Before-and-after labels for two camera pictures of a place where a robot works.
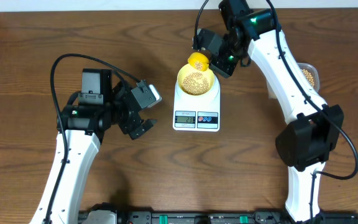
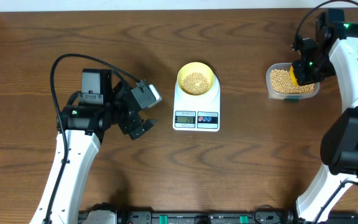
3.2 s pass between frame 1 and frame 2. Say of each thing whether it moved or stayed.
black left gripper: stayed
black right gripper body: moved
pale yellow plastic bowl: stayed
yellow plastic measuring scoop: moved
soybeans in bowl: stayed
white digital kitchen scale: stayed
